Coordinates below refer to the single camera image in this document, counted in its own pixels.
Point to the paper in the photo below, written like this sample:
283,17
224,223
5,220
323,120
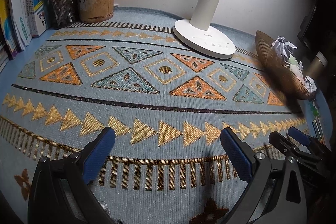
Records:
310,84

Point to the white cover book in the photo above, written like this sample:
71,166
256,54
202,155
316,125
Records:
19,8

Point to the pastel dango plush front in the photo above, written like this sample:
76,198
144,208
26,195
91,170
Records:
295,67

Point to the stacked books at right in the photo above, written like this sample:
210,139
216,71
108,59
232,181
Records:
316,122

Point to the white desk lamp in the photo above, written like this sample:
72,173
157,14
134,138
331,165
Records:
198,34

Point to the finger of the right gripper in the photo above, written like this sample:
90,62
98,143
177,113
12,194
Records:
288,148
314,146

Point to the patterned blue table mat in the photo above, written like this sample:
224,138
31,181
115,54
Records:
166,103

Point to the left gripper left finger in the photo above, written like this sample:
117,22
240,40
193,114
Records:
60,191

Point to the amber ribbed glass bowl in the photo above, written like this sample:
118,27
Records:
278,71

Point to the gold thermos bottle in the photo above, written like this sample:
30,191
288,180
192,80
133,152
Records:
317,66

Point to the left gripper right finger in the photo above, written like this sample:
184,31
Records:
274,191

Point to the black mesh pen holder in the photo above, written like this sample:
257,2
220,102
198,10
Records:
63,13

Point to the large paper ball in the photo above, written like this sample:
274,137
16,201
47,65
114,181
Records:
283,48

